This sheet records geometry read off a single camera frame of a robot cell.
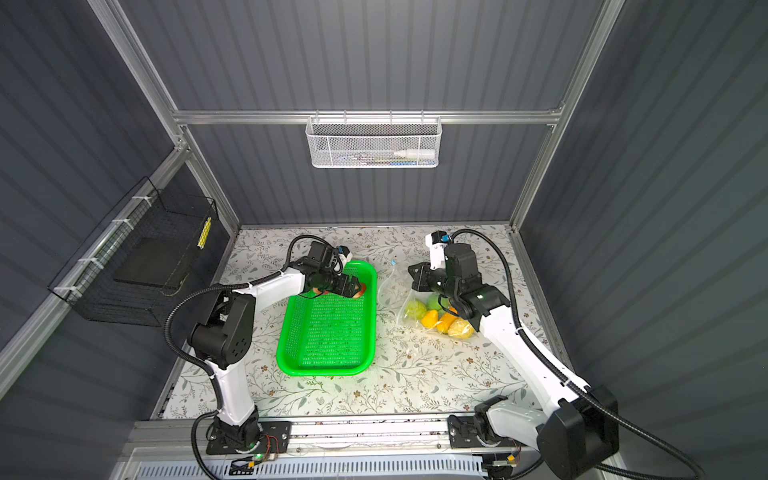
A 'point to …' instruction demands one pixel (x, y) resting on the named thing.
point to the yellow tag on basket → (204, 233)
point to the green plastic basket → (331, 335)
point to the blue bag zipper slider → (393, 262)
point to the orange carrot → (446, 320)
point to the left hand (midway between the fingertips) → (350, 283)
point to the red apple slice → (361, 293)
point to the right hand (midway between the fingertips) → (412, 270)
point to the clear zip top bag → (397, 285)
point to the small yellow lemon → (430, 318)
